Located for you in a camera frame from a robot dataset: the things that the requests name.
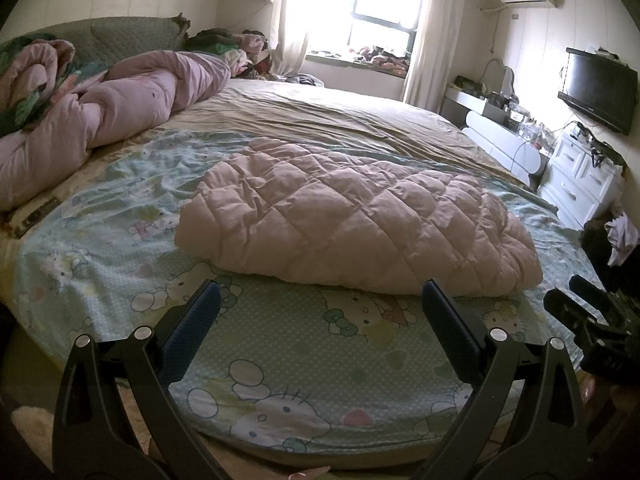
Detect clothes on dark chair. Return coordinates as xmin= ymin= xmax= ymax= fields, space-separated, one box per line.
xmin=580 ymin=209 xmax=639 ymax=300

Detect right cream curtain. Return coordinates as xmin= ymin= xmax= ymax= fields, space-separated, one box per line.
xmin=402 ymin=0 xmax=465 ymax=112

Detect cream curtain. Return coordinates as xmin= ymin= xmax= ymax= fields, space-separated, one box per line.
xmin=402 ymin=0 xmax=465 ymax=112
xmin=265 ymin=0 xmax=319 ymax=76

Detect tan bed sheet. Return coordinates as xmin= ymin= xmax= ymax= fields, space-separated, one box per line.
xmin=64 ymin=78 xmax=534 ymax=196

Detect black wall television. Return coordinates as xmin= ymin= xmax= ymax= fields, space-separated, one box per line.
xmin=558 ymin=48 xmax=639 ymax=136

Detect window with dark frame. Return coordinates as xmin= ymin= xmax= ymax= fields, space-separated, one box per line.
xmin=309 ymin=0 xmax=423 ymax=56

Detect left cream curtain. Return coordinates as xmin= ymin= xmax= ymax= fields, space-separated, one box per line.
xmin=265 ymin=0 xmax=319 ymax=76

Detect pile of clothes by bed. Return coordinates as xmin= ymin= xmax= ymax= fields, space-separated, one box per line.
xmin=184 ymin=28 xmax=272 ymax=79

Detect white dressing table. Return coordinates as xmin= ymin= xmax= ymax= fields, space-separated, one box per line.
xmin=439 ymin=58 xmax=549 ymax=191

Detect teal cartoon print blanket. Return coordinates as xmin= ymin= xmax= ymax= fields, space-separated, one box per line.
xmin=12 ymin=129 xmax=609 ymax=456

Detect clutter on window sill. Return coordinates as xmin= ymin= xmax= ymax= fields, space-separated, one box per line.
xmin=306 ymin=47 xmax=410 ymax=78

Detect white drawer cabinet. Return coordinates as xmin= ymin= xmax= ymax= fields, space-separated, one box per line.
xmin=538 ymin=133 xmax=625 ymax=230

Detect pink quilted jacket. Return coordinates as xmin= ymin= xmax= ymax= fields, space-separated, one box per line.
xmin=175 ymin=138 xmax=542 ymax=297

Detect pink rolled duvet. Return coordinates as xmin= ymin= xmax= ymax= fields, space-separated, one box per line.
xmin=1 ymin=50 xmax=231 ymax=211

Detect dark floral pillow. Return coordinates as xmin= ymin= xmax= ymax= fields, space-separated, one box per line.
xmin=0 ymin=31 xmax=109 ymax=139

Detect grey padded headboard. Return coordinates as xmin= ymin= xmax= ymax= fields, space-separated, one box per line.
xmin=1 ymin=14 xmax=191 ymax=72

